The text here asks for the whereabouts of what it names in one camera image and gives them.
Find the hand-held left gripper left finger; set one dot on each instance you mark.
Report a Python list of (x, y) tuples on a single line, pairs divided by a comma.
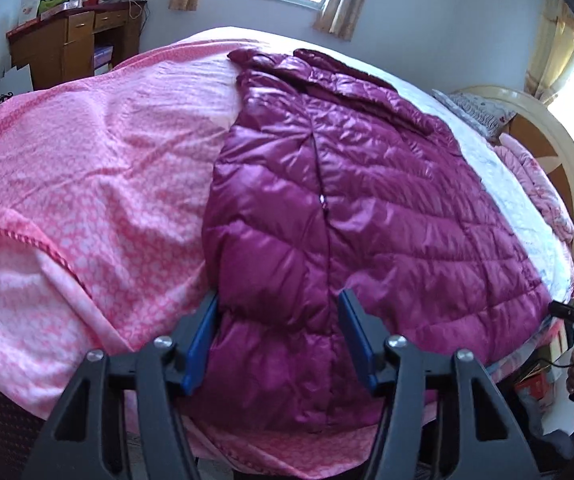
[(199, 345)]

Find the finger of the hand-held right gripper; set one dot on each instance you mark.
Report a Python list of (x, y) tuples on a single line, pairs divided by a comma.
[(569, 312)]

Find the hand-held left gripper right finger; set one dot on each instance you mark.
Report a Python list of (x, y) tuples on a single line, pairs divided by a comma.
[(357, 340)]

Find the purple down jacket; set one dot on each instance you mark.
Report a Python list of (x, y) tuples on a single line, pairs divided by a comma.
[(292, 210)]

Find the red plastic bag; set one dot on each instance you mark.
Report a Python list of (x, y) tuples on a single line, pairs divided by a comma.
[(532, 385)]

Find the pink folded quilt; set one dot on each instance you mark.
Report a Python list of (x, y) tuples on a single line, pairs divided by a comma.
[(537, 180)]

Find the bed with patterned sheet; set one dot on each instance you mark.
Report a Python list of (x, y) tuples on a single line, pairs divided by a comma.
[(507, 200)]

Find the wooden headboard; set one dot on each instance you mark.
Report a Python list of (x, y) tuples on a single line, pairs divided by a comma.
[(537, 140)]

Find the patterned pillow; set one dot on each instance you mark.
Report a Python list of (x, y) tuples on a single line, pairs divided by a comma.
[(477, 110)]

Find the pink patterned blanket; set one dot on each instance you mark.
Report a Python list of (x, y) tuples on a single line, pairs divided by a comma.
[(92, 160)]

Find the yellow curtain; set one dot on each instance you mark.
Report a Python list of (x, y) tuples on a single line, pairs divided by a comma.
[(552, 45)]

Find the stack of boxes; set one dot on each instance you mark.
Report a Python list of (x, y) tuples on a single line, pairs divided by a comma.
[(102, 57)]

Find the white paper bag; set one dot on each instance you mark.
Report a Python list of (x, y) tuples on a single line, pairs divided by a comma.
[(14, 82)]

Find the wooden desk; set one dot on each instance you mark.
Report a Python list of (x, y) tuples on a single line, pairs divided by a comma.
[(52, 55)]

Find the green bag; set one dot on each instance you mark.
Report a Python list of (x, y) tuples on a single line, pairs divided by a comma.
[(47, 6)]

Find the white carton box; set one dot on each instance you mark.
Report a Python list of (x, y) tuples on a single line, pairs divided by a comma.
[(29, 4)]

